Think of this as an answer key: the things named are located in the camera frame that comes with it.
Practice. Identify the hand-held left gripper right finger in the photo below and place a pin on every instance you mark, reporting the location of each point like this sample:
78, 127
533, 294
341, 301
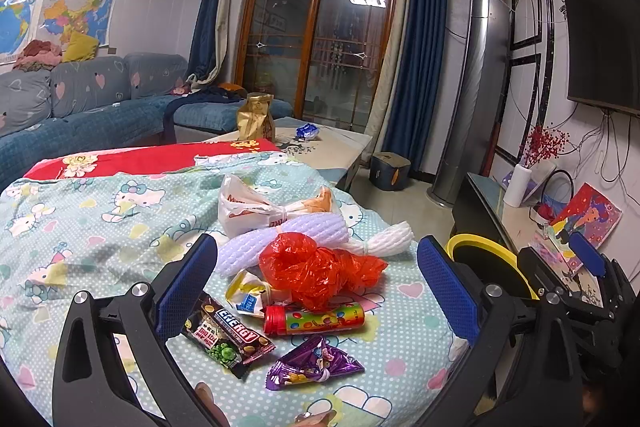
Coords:
447, 287

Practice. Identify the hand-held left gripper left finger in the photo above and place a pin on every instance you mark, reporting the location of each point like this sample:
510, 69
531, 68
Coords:
187, 277

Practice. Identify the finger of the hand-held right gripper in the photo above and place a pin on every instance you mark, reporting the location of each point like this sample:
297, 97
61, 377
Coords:
532, 269
587, 254

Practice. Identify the yellow-rimmed black trash bin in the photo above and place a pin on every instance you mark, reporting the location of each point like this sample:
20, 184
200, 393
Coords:
480, 259

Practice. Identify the yellow white snack wrapper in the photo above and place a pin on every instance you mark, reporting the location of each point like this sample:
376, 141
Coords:
245, 294

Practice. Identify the dark chocolate bar wrapper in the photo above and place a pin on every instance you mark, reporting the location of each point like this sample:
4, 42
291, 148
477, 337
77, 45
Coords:
225, 332

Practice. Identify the small white foam net sleeve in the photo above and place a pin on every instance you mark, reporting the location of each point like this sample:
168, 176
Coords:
385, 239

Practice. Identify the large white foam net sleeve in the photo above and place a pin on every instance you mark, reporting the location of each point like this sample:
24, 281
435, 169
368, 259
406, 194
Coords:
280, 237

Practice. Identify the white plastic bag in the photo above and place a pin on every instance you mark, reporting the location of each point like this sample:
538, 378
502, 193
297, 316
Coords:
260, 207

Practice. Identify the red plastic bag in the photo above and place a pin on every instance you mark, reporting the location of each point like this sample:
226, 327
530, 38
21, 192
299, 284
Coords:
310, 272

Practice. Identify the red-capped candy tube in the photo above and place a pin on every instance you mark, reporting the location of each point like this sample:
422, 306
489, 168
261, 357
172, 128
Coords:
320, 318

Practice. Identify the purple snack wrapper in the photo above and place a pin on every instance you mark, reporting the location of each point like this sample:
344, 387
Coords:
315, 362

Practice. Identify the person's left hand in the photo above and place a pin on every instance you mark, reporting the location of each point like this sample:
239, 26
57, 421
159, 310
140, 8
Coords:
210, 404

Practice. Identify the colourful bead tray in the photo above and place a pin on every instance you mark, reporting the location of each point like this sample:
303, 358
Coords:
547, 244

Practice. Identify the colourful figure painting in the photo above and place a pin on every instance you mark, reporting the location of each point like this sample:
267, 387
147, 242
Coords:
590, 212

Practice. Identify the dark television cabinet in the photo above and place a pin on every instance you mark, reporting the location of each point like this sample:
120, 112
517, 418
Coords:
480, 207

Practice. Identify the white ribbed vase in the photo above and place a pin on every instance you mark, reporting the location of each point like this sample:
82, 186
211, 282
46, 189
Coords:
517, 187

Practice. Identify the teal cartoon cat blanket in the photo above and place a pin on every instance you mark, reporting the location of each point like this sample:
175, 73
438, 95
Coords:
100, 232

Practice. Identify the red berry branches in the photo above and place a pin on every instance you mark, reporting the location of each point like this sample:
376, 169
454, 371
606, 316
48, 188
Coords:
542, 147

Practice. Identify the red printed blanket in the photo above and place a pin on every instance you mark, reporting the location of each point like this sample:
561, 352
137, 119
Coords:
150, 159

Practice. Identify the blue storage stool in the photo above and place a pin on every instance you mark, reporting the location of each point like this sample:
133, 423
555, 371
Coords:
390, 172

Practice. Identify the red stick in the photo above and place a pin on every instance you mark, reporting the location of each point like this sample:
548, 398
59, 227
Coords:
492, 147

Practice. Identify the pile of seed shells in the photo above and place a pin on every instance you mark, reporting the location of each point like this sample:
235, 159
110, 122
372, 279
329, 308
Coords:
297, 148

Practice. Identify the gold snack bag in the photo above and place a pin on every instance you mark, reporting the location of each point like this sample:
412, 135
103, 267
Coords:
255, 119

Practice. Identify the silver tower air conditioner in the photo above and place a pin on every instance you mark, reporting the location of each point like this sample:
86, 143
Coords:
470, 107

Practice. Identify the grey coffee table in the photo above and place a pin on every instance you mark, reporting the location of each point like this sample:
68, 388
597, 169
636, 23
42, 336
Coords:
330, 152

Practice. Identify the dark garment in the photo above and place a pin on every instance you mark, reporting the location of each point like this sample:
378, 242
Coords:
215, 96

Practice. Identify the blue grey sofa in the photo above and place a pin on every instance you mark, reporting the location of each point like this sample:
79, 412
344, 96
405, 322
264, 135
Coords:
90, 117

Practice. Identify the blue white snack packet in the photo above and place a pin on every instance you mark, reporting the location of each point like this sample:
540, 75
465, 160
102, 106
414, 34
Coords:
307, 132

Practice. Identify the beige curtain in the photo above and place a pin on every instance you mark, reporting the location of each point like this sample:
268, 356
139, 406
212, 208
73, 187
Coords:
227, 37
392, 72

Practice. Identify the blue curtain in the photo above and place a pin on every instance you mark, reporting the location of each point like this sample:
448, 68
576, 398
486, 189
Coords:
420, 57
210, 7

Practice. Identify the yellow cushion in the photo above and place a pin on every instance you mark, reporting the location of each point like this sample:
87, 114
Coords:
80, 46

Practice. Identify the wooden sliding glass door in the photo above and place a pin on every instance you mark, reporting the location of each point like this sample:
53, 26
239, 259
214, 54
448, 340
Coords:
280, 32

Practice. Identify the pile of pink clothes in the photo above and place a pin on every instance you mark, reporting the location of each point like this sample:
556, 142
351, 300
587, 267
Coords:
40, 54

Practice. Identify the country map poster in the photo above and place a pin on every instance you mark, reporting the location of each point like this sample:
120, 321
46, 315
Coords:
75, 19

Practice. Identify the world map poster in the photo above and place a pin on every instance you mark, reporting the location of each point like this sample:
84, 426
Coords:
17, 27

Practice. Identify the wall-mounted television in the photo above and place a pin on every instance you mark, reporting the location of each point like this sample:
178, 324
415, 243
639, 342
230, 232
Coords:
600, 32

